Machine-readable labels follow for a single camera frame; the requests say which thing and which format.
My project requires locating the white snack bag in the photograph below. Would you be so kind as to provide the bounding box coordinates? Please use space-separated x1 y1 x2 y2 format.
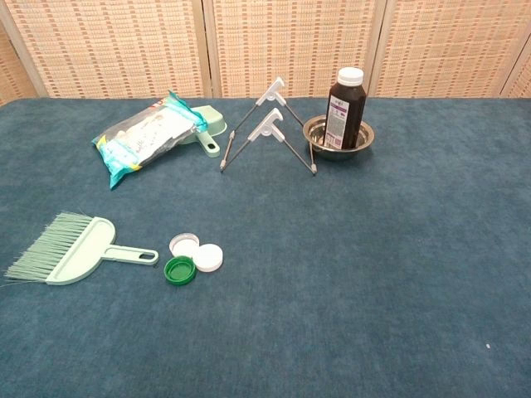
91 90 207 191

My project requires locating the blue felt table cover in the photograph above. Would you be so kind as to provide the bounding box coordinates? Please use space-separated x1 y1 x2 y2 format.
0 97 531 398

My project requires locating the dark brown bottle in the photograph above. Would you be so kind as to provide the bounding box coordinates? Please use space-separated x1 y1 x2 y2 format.
322 66 368 151

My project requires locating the woven folding screen panel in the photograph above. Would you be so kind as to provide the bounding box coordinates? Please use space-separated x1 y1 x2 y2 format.
0 24 42 107
202 0 387 100
0 0 212 100
499 45 531 100
373 0 531 100

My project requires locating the green plastic dustpan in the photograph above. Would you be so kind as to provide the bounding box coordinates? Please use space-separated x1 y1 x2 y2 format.
178 104 228 158

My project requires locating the white round cap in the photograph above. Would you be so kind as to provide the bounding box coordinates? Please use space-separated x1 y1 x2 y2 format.
192 243 224 274

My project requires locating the stainless steel bowl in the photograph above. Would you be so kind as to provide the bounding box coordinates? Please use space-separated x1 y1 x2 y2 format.
302 114 377 163

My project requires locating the green bottle cap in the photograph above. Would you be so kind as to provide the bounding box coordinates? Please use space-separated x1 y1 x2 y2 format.
163 255 197 285

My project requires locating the white bottle cap open side up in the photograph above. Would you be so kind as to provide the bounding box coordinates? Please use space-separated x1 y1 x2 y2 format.
168 232 201 259

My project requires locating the wire rack with white clips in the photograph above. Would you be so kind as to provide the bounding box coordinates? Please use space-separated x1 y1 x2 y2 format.
219 76 319 177

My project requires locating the small green hand broom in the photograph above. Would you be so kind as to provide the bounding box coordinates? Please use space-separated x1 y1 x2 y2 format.
2 211 160 287

